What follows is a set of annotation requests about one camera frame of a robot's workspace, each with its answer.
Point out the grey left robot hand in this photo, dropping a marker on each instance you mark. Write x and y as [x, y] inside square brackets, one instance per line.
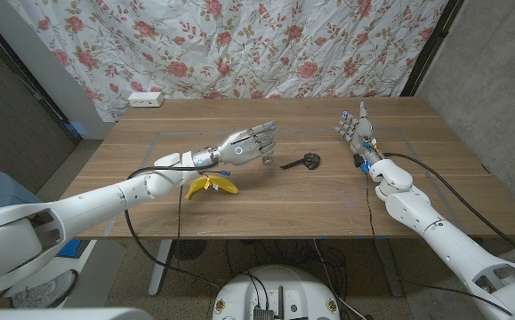
[243, 146]

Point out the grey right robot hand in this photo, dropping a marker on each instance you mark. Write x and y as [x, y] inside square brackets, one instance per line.
[361, 133]

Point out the glass salt shaker silver cap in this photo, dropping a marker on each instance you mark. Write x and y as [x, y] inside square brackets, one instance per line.
[267, 160]

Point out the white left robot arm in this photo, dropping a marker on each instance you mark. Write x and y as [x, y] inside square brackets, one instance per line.
[106, 202]

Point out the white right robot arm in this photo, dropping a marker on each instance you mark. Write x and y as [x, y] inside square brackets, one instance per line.
[439, 235]

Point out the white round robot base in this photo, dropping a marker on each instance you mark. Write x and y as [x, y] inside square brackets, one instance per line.
[284, 284]

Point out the yellow toy banana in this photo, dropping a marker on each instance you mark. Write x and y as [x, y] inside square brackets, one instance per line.
[228, 186]

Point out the small black key-shaped tool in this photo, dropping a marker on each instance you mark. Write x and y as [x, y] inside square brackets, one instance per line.
[310, 161]

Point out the floral rose print backdrop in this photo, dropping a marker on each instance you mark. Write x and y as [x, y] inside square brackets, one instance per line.
[239, 44]

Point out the white power strip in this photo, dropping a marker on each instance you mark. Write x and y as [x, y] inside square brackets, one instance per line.
[146, 99]

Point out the black backdrop stand pole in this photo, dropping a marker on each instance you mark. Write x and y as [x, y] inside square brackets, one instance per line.
[430, 49]

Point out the small black floor fan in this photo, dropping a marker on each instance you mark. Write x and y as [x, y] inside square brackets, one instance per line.
[189, 250]

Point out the metal table leg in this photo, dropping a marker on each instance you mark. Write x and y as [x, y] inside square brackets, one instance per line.
[390, 271]
[158, 275]

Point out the white board with blue shapes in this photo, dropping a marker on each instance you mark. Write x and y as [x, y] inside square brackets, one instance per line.
[101, 266]

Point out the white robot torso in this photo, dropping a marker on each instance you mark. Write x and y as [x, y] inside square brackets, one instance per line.
[61, 314]

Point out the black door frame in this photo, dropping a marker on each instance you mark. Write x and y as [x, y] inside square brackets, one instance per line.
[39, 98]

